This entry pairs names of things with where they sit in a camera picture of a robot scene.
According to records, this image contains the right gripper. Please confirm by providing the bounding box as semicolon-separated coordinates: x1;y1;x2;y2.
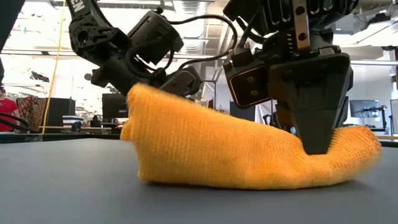
223;0;358;156

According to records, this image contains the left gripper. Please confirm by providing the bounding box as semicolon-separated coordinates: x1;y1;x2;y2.
90;51;203;97

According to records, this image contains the orange microfibre towel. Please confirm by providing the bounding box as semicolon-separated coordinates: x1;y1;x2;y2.
120;82;383;190

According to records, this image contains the grey computer monitor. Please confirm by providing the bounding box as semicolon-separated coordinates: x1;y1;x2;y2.
349;99;381;118

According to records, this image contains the black door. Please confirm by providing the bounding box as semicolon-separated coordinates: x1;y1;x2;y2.
229;100;256;122

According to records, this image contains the black computer monitor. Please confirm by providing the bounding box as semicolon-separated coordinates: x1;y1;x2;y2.
101;93;129;119

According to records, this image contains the white striped box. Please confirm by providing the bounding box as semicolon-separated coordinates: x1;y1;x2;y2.
62;115;84;125

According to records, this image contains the black upright panel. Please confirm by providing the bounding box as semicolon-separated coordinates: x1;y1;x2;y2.
46;98;77;127

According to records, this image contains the wooden desk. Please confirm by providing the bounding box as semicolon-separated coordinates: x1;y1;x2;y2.
39;125;113;131

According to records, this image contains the brown patterned cloth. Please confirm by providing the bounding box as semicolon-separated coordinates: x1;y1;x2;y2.
17;95;47;131

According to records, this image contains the long ceiling light strip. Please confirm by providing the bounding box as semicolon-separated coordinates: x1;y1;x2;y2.
0;49;229;60

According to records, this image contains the person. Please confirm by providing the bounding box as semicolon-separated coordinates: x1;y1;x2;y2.
0;86;20;133

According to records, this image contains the silver ceiling duct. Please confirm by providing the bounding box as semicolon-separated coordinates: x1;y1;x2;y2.
178;0;206;57

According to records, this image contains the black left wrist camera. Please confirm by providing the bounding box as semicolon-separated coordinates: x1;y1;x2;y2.
126;8;185;67

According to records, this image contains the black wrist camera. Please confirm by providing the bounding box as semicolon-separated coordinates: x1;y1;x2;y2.
223;46;272;109
126;8;185;67

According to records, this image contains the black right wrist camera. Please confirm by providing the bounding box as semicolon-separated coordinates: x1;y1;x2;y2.
223;46;272;109

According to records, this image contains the black camera cable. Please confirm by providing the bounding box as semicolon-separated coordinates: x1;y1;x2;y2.
167;14;239;71

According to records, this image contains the yellow hanging cable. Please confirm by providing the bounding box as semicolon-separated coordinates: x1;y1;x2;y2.
42;0;68;134

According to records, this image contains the black metal table frame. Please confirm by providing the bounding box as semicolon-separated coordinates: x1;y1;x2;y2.
0;133;126;144

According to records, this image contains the black diagonal frame strut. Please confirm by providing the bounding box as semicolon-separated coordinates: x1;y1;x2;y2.
0;0;26;52

